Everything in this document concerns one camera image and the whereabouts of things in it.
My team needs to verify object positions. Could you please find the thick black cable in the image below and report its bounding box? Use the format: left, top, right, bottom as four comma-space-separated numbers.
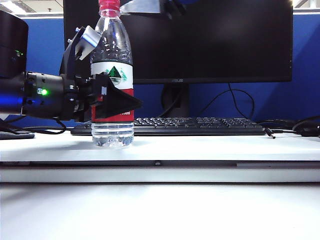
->
257, 115, 320, 133

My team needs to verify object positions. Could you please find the black keyboard cable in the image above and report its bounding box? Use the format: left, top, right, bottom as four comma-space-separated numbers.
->
14, 125, 73, 134

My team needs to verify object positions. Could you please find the dark grey cloth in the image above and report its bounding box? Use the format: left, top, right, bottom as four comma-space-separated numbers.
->
0, 130, 36, 141

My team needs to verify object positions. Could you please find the clear plastic water bottle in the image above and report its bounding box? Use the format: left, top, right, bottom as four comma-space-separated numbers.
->
90, 0, 135, 150

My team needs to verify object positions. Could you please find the ceiling light panel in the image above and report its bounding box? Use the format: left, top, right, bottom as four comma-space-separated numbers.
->
0, 0, 27, 14

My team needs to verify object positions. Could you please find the red bottle cap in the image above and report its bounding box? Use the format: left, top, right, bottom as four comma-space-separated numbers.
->
98, 0, 121, 11

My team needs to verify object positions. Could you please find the black barrel plug cable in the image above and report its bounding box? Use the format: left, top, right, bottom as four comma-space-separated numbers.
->
264, 127, 296, 140

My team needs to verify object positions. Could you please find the black monitor stand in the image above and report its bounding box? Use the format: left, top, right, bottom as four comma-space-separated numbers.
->
160, 83, 191, 119

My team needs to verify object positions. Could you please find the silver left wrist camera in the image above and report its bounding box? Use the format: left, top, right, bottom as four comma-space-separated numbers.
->
59, 24, 102, 81

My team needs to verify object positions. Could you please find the black ASUS monitor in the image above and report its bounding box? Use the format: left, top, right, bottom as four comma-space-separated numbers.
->
62, 0, 294, 85

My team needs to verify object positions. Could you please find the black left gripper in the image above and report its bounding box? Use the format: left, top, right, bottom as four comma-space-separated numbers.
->
59, 70, 144, 124

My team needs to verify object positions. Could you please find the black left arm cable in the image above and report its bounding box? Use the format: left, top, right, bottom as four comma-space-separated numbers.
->
0, 115, 68, 135

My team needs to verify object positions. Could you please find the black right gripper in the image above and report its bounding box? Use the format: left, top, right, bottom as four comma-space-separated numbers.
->
119, 0, 188, 20

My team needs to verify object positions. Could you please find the black Logitech keyboard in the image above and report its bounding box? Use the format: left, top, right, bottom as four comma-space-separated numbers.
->
70, 116, 267, 137

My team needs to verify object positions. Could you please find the thin black cable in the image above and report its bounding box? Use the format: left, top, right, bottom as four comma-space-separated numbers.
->
199, 83, 256, 120

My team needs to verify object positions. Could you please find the black Logitech mouse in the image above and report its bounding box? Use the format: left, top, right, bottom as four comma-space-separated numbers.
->
300, 127, 320, 138

